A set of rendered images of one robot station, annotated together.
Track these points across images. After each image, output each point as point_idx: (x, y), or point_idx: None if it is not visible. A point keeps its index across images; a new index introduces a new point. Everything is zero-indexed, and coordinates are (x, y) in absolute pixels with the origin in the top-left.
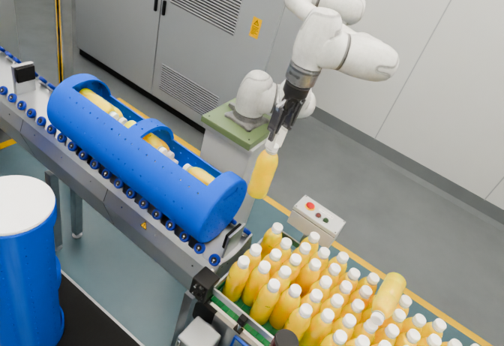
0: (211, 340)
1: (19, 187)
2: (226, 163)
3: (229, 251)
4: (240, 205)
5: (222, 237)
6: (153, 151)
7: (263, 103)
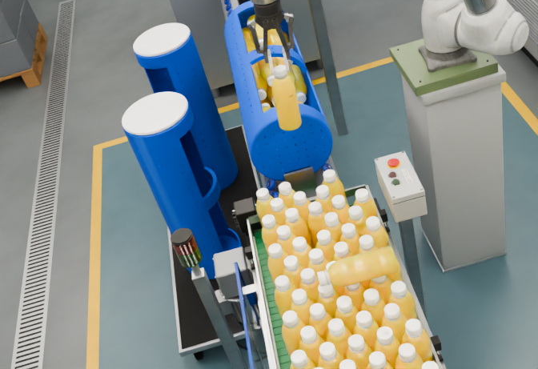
0: (234, 268)
1: (167, 101)
2: (417, 114)
3: None
4: (327, 149)
5: None
6: (250, 76)
7: (442, 32)
